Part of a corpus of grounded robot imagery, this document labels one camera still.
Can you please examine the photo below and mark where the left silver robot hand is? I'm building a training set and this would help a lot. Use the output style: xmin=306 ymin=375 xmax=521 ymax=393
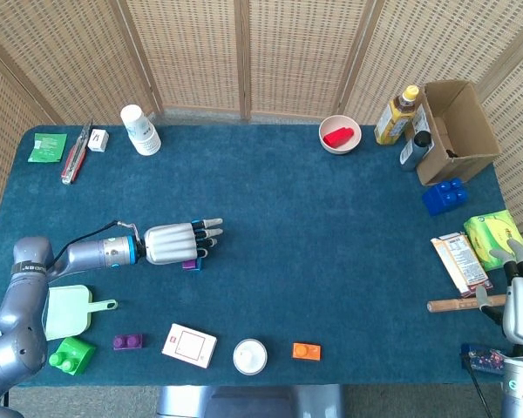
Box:
xmin=143 ymin=217 xmax=224 ymax=266

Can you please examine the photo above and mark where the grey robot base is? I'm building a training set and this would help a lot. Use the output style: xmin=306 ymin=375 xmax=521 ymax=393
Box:
xmin=156 ymin=385 xmax=345 ymax=418

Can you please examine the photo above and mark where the small purple block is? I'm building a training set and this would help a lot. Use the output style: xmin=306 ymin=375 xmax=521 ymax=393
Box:
xmin=112 ymin=334 xmax=144 ymax=351

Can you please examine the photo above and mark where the blue toy block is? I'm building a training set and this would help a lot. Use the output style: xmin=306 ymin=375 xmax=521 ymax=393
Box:
xmin=421 ymin=177 xmax=469 ymax=217

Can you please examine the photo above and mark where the green toy block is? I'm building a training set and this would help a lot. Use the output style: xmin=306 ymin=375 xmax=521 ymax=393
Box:
xmin=48 ymin=336 xmax=97 ymax=376

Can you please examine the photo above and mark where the orange toy block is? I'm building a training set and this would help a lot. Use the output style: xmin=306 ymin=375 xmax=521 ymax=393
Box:
xmin=292 ymin=342 xmax=322 ymax=361

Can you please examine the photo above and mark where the red object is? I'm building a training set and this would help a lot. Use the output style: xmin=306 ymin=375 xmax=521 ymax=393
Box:
xmin=323 ymin=127 xmax=356 ymax=148

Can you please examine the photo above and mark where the dark blue patterned box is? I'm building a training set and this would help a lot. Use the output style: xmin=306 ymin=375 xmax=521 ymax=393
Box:
xmin=460 ymin=343 xmax=506 ymax=374

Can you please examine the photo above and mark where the wooden stick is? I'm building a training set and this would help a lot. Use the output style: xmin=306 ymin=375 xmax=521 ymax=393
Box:
xmin=426 ymin=294 xmax=509 ymax=314

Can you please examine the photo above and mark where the flat orange white carton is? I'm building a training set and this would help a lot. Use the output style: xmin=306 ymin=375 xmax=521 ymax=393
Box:
xmin=431 ymin=233 xmax=493 ymax=298

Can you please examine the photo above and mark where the lime green snack bag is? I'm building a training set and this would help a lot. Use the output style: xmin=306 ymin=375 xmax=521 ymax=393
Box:
xmin=463 ymin=209 xmax=523 ymax=272

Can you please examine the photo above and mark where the white box with red print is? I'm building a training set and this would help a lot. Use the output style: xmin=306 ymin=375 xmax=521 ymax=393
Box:
xmin=160 ymin=322 xmax=218 ymax=369

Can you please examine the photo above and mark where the stack of white paper cups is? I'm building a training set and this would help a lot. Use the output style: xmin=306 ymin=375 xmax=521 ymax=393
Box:
xmin=119 ymin=104 xmax=162 ymax=156

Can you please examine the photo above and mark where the mint green dustpan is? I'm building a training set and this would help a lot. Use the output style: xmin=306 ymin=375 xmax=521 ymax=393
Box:
xmin=43 ymin=285 xmax=119 ymax=341

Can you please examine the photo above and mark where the small white box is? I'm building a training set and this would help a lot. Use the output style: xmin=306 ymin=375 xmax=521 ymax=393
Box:
xmin=87 ymin=128 xmax=111 ymax=153

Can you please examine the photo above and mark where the red utility knife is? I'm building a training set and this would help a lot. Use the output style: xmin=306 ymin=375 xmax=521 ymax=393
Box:
xmin=60 ymin=119 xmax=93 ymax=185

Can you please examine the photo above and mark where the blue carpet mat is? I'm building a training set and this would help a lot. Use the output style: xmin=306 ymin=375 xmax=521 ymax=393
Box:
xmin=0 ymin=124 xmax=523 ymax=388

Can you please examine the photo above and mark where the white lidded jar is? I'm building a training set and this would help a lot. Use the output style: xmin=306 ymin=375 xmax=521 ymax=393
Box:
xmin=232 ymin=338 xmax=268 ymax=376

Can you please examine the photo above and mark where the cardboard box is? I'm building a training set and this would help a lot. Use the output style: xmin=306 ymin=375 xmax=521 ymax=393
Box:
xmin=411 ymin=79 xmax=502 ymax=186

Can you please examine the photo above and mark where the green sachet packet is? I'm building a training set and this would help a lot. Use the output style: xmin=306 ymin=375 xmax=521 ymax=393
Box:
xmin=27 ymin=132 xmax=68 ymax=164

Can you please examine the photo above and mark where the beige bowl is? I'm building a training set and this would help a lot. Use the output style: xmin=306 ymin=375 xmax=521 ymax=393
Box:
xmin=318 ymin=114 xmax=363 ymax=155

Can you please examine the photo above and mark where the bamboo folding screen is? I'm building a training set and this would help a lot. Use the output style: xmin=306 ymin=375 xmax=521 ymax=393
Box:
xmin=0 ymin=0 xmax=523 ymax=245

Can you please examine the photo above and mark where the yellow tea bottle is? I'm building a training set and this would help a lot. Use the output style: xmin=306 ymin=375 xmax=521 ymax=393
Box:
xmin=373 ymin=84 xmax=420 ymax=146

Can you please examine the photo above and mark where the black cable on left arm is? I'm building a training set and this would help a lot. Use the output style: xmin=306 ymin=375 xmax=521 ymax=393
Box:
xmin=51 ymin=220 xmax=139 ymax=266

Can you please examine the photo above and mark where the black cable by right arm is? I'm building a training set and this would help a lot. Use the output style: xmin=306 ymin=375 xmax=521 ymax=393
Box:
xmin=461 ymin=352 xmax=493 ymax=418

